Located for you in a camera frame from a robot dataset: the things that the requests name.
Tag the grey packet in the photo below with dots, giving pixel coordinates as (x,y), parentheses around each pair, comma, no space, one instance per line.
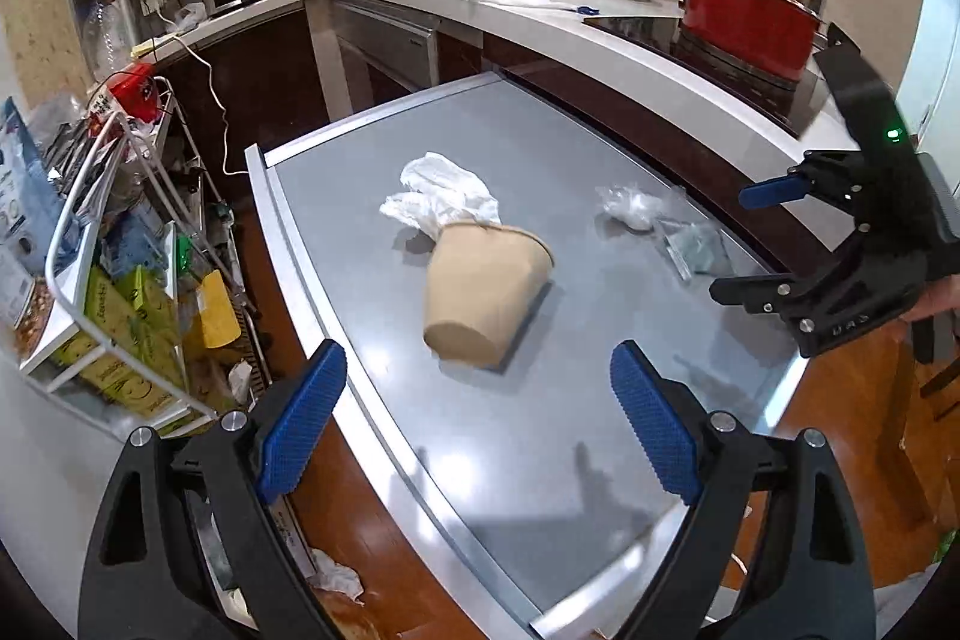
(694,250)

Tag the beige paper cup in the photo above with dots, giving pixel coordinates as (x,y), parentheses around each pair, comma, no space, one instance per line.
(480,287)

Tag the stack of green yellow boxes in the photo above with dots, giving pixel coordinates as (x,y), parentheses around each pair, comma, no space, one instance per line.
(127,355)

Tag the clear plastic bag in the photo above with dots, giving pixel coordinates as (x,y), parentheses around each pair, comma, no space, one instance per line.
(630,206)

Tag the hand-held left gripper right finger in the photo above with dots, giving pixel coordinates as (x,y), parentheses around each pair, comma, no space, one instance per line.
(656,422)

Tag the blue white bag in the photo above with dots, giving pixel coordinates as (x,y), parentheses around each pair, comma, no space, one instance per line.
(26,190)

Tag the red cooking pot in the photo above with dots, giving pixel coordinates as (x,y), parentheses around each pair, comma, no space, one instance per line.
(742,21)

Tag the small white plastic bag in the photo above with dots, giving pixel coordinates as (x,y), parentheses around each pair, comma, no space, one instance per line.
(191,16)

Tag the crumpled tissue on floor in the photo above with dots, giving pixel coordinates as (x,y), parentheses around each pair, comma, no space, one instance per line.
(337,576)

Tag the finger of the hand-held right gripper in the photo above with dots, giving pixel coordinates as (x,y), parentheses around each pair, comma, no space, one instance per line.
(772,192)
(832,295)

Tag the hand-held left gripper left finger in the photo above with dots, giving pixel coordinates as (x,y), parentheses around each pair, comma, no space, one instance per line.
(300,419)

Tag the red box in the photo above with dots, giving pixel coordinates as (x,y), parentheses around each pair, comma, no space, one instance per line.
(133,93)

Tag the person's right hand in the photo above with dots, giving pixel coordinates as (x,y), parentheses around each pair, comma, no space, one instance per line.
(941,302)

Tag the dark wooden base cabinet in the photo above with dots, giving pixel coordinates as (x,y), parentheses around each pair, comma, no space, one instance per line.
(255,70)

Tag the black induction cooktop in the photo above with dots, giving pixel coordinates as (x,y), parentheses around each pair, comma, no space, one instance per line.
(652,34)

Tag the blue clip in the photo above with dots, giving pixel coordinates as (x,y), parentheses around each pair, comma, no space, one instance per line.
(586,10)

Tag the large clear plastic bottle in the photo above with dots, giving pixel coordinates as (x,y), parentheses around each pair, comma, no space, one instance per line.
(109,36)

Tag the yellow snack packet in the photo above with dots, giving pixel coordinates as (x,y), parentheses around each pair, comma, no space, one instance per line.
(214,310)

